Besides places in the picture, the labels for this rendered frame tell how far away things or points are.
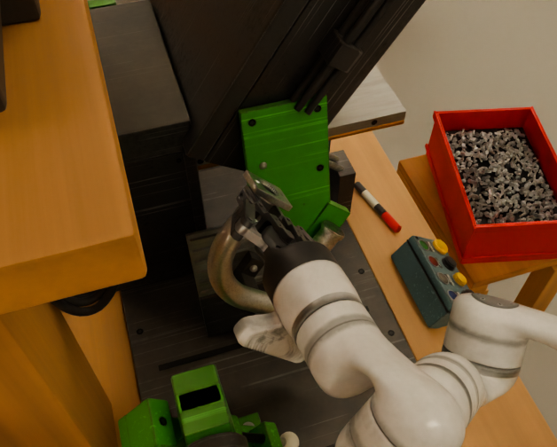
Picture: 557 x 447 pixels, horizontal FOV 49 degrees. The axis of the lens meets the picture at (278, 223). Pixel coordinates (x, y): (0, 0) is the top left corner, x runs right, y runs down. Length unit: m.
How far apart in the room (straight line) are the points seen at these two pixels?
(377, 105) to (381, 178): 0.24
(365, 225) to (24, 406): 0.69
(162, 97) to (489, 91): 2.25
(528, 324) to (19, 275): 0.56
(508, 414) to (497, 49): 2.42
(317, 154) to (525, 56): 2.46
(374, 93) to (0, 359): 0.70
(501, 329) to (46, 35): 0.55
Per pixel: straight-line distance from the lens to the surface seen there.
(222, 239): 0.70
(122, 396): 1.00
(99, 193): 0.33
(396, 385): 0.46
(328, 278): 0.55
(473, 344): 0.75
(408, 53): 3.08
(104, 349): 1.05
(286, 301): 0.55
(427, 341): 1.02
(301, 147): 0.81
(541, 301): 1.48
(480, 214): 1.22
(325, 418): 0.94
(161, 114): 0.83
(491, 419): 0.99
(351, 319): 0.52
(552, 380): 2.12
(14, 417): 0.67
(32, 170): 0.35
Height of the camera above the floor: 1.78
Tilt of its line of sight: 52 degrees down
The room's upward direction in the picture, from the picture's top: straight up
